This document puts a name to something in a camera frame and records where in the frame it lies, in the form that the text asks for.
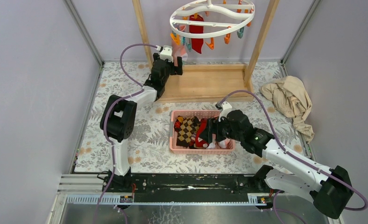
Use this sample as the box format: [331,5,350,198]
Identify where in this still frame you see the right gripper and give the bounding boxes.
[198,114,243,144]

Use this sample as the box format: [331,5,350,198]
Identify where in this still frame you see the brown argyle sock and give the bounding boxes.
[175,116,200,148]

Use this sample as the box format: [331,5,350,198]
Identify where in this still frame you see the wooden hanger stand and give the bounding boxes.
[133,0,279,102]

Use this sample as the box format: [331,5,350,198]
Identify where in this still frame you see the pink plastic basket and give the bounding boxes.
[169,110,236,155]

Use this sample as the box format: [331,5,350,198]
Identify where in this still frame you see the black red yellow argyle sock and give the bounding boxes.
[173,116,184,132]

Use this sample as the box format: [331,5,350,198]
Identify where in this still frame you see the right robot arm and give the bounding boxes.
[197,110,353,219]

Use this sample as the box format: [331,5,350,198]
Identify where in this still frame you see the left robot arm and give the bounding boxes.
[100,53,183,192]

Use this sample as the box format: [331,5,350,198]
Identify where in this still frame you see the white round clip hanger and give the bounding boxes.
[169,0,256,39]

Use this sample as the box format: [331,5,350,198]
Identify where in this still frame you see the beige crumpled cloth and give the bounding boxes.
[260,76,314,143]

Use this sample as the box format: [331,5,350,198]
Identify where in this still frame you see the floral table mat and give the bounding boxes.
[74,62,303,174]

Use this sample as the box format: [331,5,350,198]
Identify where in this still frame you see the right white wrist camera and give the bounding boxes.
[215,101,232,121]

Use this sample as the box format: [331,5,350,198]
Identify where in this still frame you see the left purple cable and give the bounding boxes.
[92,43,163,224]

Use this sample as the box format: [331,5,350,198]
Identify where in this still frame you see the purple cable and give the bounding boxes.
[92,43,163,224]
[215,90,368,224]

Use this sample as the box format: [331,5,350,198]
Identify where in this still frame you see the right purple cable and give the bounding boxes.
[215,90,368,224]

